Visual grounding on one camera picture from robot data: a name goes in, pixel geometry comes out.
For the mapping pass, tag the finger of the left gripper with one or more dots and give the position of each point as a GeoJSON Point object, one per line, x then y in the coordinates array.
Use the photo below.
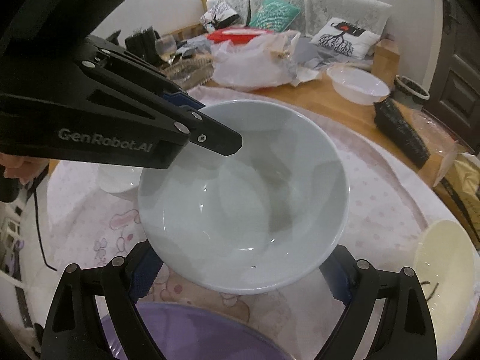
{"type": "Point", "coordinates": [129, 68]}
{"type": "Point", "coordinates": [198, 127]}

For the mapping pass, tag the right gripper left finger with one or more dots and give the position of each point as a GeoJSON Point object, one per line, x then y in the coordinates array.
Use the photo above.
{"type": "Point", "coordinates": [73, 328]}

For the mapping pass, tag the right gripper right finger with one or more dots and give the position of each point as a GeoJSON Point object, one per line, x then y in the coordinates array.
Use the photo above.
{"type": "Point", "coordinates": [405, 329]}

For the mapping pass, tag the cream bowl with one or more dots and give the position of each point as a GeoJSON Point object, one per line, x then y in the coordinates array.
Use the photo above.
{"type": "Point", "coordinates": [447, 265]}

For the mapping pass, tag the white bowl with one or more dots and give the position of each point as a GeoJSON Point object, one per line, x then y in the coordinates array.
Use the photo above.
{"type": "Point", "coordinates": [119, 181]}
{"type": "Point", "coordinates": [257, 220]}

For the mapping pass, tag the purple plate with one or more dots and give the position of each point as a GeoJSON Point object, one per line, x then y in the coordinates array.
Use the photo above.
{"type": "Point", "coordinates": [187, 332]}

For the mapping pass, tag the person's left hand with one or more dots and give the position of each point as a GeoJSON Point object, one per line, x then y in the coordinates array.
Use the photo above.
{"type": "Point", "coordinates": [23, 169]}

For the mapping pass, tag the glass tray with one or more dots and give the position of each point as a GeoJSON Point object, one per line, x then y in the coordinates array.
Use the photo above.
{"type": "Point", "coordinates": [189, 73]}

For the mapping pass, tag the red lid container in bag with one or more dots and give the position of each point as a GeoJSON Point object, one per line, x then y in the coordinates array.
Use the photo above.
{"type": "Point", "coordinates": [266, 61]}

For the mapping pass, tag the black white cushion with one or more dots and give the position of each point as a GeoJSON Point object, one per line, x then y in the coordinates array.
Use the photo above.
{"type": "Point", "coordinates": [220, 16]}

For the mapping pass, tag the teal cushion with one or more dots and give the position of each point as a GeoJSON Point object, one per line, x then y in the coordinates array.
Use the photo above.
{"type": "Point", "coordinates": [274, 15]}

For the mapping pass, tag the gold package bag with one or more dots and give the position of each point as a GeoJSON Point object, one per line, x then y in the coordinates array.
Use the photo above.
{"type": "Point", "coordinates": [459, 189]}

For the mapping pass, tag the translucent plastic bowl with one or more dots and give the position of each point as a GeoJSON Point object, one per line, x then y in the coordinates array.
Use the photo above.
{"type": "Point", "coordinates": [356, 85]}

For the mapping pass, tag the grey sofa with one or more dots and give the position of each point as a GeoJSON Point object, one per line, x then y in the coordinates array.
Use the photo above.
{"type": "Point", "coordinates": [368, 14]}

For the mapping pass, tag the white tree cushion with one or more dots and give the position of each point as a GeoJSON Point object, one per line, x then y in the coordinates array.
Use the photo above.
{"type": "Point", "coordinates": [346, 38]}

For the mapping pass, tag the clear plastic funnel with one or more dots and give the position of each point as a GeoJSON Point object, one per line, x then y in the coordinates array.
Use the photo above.
{"type": "Point", "coordinates": [435, 136]}

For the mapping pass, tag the grey trash bin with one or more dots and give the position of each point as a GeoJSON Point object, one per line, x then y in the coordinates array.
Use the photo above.
{"type": "Point", "coordinates": [409, 93]}

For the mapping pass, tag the dark entrance door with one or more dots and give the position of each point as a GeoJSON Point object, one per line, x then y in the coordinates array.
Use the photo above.
{"type": "Point", "coordinates": [454, 93]}

